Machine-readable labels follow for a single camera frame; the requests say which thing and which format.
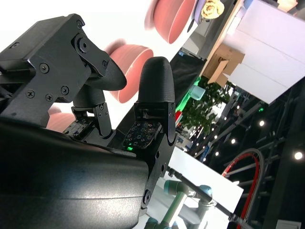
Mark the green table cloth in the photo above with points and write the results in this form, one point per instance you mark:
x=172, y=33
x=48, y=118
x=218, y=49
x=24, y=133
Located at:
x=184, y=102

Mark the green leafy plant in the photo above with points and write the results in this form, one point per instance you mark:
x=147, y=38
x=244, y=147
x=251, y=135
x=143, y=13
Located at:
x=202, y=112

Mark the teal box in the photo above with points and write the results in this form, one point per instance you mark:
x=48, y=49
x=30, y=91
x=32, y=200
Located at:
x=197, y=93

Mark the black round table grommet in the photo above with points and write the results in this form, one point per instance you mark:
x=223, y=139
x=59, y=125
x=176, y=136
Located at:
x=190, y=25

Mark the purple bowl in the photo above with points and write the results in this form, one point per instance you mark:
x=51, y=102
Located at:
x=199, y=9

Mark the pink plastic bowl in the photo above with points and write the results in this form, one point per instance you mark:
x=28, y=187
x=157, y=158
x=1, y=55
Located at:
x=59, y=120
x=133, y=62
x=164, y=21

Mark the light wooden board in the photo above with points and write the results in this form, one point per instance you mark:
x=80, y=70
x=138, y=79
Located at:
x=222, y=35

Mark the black table skirt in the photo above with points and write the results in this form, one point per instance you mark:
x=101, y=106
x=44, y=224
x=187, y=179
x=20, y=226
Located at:
x=186, y=69

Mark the large white partition panel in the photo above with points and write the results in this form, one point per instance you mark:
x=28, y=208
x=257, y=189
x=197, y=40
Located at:
x=267, y=47

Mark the black tripod pole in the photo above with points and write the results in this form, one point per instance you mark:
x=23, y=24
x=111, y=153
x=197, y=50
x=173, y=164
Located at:
x=197, y=188

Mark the brown cardboard box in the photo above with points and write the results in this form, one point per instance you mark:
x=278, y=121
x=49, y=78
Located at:
x=224, y=62

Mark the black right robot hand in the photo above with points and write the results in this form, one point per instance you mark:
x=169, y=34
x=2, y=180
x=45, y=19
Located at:
x=71, y=179

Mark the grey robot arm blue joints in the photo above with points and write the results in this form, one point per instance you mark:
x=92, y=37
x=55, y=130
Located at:
x=177, y=207

